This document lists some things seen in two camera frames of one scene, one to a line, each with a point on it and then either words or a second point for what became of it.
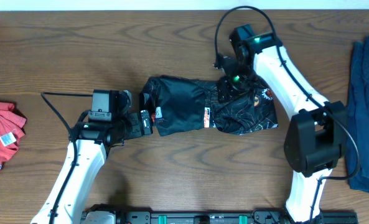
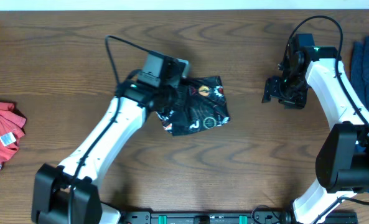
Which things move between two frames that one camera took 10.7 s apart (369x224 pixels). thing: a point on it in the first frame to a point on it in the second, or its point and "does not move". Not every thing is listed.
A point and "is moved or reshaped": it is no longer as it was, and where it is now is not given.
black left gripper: (136, 130) to (180, 93)
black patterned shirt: (179, 103) is moved or reshaped
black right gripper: (224, 82) to (272, 89)
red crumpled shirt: (4, 129) does not move
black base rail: (122, 214) does not move
